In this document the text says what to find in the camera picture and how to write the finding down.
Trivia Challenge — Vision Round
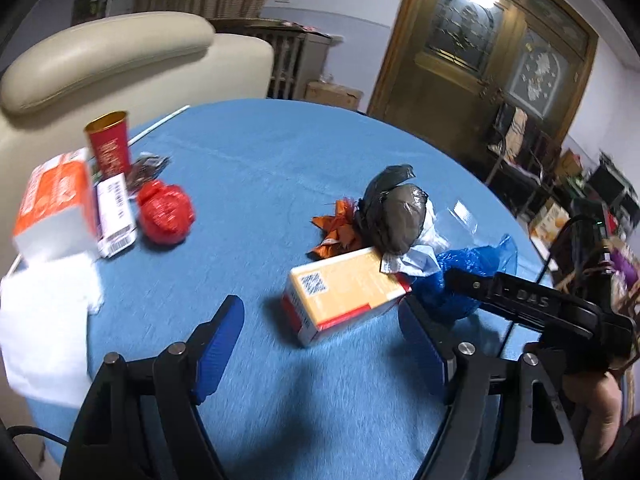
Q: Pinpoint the striped beige cloth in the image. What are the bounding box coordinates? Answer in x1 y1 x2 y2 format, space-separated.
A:
492 107 529 157

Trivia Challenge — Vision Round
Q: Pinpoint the wooden slatted radiator cabinet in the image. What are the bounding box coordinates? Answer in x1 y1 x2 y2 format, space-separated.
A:
210 17 333 101

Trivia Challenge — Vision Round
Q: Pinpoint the orange crumpled wrapper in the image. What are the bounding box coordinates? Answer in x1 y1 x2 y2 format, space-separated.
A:
311 199 373 261

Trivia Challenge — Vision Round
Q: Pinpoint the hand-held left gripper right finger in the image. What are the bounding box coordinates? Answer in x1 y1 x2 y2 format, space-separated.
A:
398 294 586 480

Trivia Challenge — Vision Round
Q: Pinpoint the crumpled white blue paper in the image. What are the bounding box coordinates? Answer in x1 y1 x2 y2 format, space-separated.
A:
380 245 441 277

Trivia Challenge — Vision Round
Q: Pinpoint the black metal chair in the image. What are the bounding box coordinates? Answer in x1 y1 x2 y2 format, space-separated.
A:
486 102 551 201

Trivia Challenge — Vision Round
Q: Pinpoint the red plastic bag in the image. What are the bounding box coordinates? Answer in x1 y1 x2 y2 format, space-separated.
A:
136 180 196 246

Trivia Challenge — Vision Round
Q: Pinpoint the orange printed carton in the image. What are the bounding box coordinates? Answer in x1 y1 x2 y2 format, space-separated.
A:
529 199 571 256

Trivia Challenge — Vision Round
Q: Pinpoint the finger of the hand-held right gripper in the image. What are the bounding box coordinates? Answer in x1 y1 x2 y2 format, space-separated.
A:
445 267 601 336

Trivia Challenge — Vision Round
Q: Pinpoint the orange and white carton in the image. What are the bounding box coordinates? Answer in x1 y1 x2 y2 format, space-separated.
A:
11 149 101 263

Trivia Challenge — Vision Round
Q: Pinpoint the black monitor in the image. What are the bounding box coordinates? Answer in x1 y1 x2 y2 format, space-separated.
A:
587 152 633 208

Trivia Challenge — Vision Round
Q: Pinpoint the white tissue paper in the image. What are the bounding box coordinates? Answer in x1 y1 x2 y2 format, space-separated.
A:
0 252 106 408

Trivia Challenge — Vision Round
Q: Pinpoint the red paper cup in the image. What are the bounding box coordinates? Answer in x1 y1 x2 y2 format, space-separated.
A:
84 111 133 181

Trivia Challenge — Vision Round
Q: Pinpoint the white box with barcode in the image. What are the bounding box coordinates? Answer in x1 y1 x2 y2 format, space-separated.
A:
95 172 137 259

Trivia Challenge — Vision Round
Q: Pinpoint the brown cardboard box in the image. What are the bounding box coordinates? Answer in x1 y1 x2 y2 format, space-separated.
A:
305 81 364 111

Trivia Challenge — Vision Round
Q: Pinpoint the red patterned cloth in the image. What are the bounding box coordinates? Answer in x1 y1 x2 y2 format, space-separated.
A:
280 20 323 37

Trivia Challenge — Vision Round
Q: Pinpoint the yellow and white medicine box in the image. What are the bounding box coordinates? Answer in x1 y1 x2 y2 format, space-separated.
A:
281 246 413 348

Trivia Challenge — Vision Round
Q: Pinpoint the blue plastic bag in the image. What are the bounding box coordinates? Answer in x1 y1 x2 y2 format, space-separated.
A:
412 234 518 322

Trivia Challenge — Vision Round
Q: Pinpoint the person's right forearm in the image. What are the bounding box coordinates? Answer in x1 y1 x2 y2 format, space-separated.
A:
562 371 640 480

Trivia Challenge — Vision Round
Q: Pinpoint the dark snack wrapper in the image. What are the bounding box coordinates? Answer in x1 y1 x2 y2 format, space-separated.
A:
125 154 171 196

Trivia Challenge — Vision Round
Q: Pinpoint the brown wooden glass door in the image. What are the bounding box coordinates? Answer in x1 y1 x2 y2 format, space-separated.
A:
367 0 600 171

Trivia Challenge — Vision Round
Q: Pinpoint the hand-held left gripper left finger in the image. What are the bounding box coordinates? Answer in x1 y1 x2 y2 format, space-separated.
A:
60 294 246 480

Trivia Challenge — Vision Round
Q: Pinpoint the grey plastic bag bundle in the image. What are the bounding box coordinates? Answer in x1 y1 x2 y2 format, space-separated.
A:
356 164 431 255

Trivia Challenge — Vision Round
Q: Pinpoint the purple bag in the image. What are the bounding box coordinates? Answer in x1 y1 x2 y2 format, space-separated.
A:
611 249 640 283

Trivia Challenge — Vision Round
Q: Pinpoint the cream leather sofa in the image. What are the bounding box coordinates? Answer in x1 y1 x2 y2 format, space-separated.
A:
0 11 275 281

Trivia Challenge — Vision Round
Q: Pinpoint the blue tablecloth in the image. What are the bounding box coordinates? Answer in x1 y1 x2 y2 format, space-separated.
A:
15 99 556 480

